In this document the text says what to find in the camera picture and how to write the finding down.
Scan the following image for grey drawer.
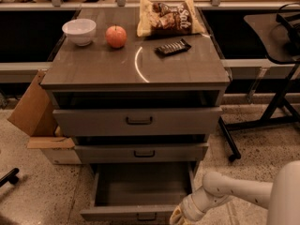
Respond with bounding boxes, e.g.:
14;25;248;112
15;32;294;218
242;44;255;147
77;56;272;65
75;142;208;163
53;107;221;137
81;161;195;225

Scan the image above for brown cardboard box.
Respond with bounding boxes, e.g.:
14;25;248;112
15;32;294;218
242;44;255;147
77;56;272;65
7;69;83;166

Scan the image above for grey middle drawer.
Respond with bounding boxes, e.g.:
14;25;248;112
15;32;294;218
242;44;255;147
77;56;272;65
75;142;208;163

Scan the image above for white bowl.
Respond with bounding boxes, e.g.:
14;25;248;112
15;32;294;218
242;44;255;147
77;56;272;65
62;19;97;46

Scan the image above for red apple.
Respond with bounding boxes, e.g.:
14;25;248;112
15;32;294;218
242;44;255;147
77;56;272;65
105;25;127;49

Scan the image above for grey bottom drawer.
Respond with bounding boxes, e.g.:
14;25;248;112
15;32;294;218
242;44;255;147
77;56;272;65
81;161;195;225

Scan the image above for black chair caster leg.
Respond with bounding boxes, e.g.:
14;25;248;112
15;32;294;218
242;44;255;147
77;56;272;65
0;168;20;187

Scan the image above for black chocolate bar wrapper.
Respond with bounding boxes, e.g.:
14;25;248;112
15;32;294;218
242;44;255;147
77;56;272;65
155;39;191;56

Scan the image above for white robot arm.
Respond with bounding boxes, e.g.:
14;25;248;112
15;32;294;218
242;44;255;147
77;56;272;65
170;160;300;225

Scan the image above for grey top drawer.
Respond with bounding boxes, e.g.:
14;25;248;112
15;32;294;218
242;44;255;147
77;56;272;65
53;107;221;137

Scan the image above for grey drawer cabinet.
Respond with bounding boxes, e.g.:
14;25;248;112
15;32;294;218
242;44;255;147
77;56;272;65
40;7;232;176

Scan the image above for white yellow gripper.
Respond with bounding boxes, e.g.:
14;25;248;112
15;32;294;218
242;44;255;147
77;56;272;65
170;194;218;225

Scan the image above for yellow brown snack bag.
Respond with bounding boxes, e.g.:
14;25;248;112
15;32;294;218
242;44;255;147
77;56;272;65
137;0;205;38

